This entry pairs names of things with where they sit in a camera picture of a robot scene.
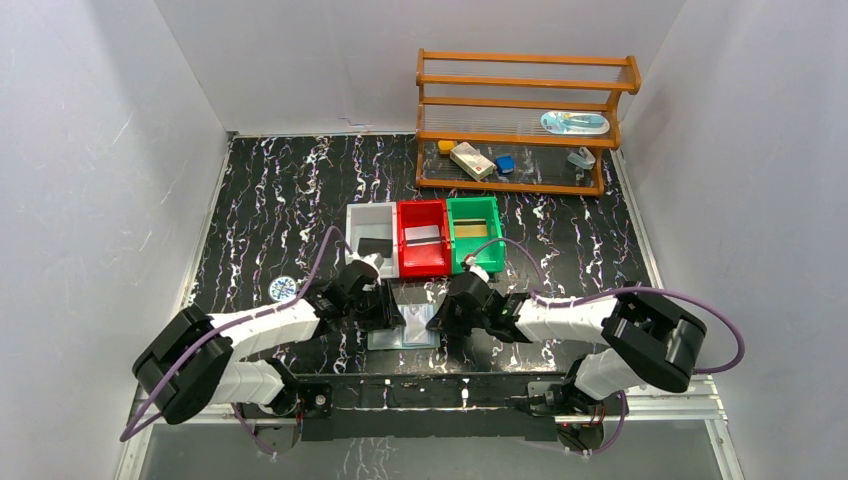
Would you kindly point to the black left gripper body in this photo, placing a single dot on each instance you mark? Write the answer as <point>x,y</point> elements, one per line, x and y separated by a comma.
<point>379,312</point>

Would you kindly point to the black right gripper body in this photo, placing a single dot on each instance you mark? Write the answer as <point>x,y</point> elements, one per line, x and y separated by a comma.
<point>474,320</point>

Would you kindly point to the grey-green card holder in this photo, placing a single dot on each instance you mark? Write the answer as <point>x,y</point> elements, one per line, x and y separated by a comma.
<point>391,339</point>

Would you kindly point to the light blue card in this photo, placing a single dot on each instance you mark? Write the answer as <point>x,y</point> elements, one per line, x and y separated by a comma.
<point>414,333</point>

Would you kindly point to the black card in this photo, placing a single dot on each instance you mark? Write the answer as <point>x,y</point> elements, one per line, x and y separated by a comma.
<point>369,245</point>

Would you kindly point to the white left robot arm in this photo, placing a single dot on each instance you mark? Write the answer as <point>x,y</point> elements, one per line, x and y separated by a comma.
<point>202,359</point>

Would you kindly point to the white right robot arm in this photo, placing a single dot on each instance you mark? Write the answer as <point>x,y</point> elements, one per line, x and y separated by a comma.
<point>647,338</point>

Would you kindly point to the gold card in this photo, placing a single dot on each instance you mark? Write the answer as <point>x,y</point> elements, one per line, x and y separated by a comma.
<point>470,231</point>

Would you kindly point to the silver grey card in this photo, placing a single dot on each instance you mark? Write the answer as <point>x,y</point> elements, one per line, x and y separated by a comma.
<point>422,235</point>

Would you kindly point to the red plastic bin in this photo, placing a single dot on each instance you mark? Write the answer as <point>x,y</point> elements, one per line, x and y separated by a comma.
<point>428,260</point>

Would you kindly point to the round patterned tin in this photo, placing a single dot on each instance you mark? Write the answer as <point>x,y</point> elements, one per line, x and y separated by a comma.
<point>283,289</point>

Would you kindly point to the white plastic bin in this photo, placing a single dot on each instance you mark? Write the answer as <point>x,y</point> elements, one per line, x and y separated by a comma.
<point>377,220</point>

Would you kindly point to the green plastic bin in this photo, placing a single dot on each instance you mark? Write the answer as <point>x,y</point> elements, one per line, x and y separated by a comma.
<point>472,222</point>

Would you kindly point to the small blue block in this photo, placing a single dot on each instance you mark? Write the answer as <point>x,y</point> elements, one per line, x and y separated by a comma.
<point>505,164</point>

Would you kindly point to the white cardboard box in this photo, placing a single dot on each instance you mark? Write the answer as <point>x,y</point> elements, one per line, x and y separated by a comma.
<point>472,161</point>

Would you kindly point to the small yellow block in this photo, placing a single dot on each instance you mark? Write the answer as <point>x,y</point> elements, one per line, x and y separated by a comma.
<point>446,146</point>

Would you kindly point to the white tape dispenser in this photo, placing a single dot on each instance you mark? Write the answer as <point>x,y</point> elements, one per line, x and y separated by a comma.
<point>582,158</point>

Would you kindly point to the orange wooden shelf rack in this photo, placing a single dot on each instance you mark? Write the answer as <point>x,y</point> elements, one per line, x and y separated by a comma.
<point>494,102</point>

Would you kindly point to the teal packaged tool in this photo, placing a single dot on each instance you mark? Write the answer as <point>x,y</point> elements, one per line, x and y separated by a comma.
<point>574,123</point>

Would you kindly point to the aluminium frame rail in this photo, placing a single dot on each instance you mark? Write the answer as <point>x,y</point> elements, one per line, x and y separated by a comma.
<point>702,397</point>

